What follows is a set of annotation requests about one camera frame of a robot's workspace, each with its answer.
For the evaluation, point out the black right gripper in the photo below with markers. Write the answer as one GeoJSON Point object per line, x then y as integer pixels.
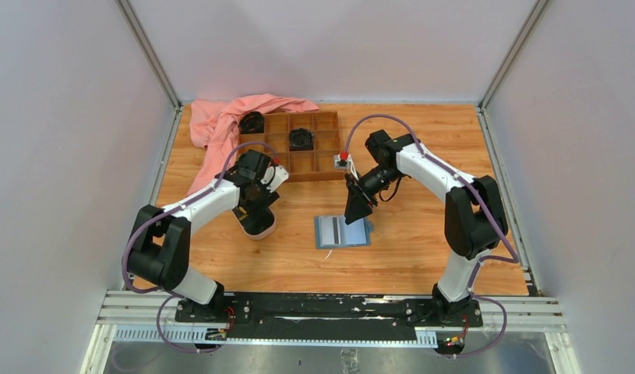
{"type": "Point", "coordinates": [357, 206]}

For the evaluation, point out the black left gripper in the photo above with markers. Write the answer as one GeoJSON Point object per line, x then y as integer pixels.
{"type": "Point", "coordinates": [253, 209]}

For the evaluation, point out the teal leather card holder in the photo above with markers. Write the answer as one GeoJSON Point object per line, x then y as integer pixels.
{"type": "Point", "coordinates": [355, 235]}

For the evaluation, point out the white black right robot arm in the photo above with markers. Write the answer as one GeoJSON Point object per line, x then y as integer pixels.
{"type": "Point", "coordinates": [474, 223]}

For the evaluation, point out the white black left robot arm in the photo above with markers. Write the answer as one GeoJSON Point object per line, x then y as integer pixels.
{"type": "Point", "coordinates": [158, 250]}

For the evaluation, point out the white card with magnetic stripe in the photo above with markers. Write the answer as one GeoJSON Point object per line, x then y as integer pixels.
{"type": "Point", "coordinates": [329, 231]}

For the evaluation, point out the wooden compartment tray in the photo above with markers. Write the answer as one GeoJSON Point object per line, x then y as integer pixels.
{"type": "Point", "coordinates": [304, 166]}

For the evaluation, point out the rolled dark dotted tie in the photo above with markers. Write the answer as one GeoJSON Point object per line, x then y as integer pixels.
{"type": "Point", "coordinates": [301, 139]}

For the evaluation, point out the rolled black tie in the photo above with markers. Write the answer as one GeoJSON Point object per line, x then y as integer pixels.
{"type": "Point", "coordinates": [252, 123]}

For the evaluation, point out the pink cloth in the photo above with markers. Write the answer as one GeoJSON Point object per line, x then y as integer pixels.
{"type": "Point", "coordinates": [213, 127]}

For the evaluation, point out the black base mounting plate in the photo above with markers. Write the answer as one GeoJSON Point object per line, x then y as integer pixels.
{"type": "Point", "coordinates": [304, 316]}

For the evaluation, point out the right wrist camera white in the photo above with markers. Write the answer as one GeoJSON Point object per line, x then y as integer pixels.
{"type": "Point", "coordinates": [344, 161]}

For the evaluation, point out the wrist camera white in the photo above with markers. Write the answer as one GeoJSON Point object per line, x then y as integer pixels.
{"type": "Point", "coordinates": [274, 177]}
{"type": "Point", "coordinates": [344, 161]}

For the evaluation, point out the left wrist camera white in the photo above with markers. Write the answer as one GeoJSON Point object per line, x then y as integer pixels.
{"type": "Point", "coordinates": [274, 177]}

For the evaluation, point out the aluminium frame rail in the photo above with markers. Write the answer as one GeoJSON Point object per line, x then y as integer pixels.
{"type": "Point", "coordinates": [126, 317]}

